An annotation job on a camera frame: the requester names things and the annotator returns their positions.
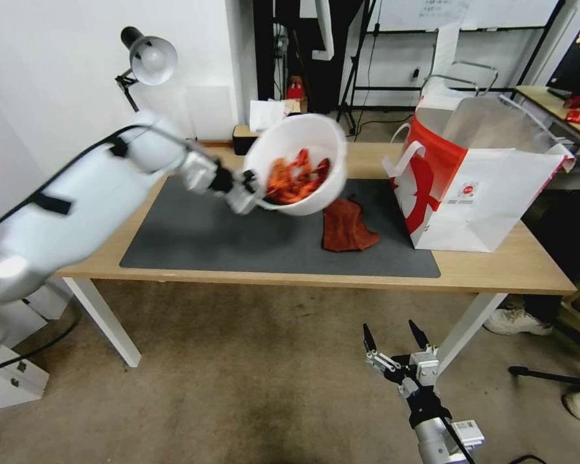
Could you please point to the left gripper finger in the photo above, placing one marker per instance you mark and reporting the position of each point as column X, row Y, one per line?
column 267, row 195
column 251, row 181

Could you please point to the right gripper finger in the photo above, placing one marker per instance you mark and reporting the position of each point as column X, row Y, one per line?
column 378, row 360
column 419, row 334

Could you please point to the white round plastic container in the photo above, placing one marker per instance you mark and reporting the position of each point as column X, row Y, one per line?
column 295, row 140

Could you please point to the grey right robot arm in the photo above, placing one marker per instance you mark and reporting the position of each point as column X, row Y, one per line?
column 432, row 442

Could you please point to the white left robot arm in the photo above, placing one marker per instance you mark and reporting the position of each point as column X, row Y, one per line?
column 77, row 208

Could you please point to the red cooked shrimp pile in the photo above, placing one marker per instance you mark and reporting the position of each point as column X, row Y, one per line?
column 290, row 187

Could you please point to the white paper bag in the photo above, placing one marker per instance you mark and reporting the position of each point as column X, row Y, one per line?
column 267, row 116

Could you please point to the red-brown towel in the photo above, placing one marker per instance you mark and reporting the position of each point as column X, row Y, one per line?
column 348, row 227

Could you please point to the white red takeout bag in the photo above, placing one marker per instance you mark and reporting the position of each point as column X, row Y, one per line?
column 473, row 212

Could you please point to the black box with wooden top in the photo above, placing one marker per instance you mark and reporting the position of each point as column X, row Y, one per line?
column 241, row 145

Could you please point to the dark grey table mat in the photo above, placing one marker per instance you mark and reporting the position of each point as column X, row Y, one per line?
column 222, row 241

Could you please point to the wooden table with white legs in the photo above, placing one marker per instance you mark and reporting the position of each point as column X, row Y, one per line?
column 270, row 286

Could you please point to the red cardboard box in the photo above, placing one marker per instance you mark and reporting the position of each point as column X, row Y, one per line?
column 297, row 94

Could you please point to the black tripod leg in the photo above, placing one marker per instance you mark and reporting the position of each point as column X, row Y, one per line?
column 551, row 375

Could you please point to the white desk lamp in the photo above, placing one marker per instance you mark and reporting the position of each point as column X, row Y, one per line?
column 152, row 58

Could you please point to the black tripod stand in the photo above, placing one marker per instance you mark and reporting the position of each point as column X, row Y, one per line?
column 355, row 72

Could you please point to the person's leg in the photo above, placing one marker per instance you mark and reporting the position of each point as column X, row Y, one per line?
column 560, row 241

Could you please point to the wooden side table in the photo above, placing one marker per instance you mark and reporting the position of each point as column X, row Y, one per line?
column 541, row 94

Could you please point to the white equipment case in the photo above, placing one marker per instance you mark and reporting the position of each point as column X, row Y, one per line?
column 14, row 386

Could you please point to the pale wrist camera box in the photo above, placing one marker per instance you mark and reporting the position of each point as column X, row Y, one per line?
column 241, row 199
column 425, row 368

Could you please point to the metal frame chair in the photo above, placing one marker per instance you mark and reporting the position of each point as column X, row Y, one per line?
column 464, row 65

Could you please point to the whiteboard on black frame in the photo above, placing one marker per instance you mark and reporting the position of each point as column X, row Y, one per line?
column 464, row 14

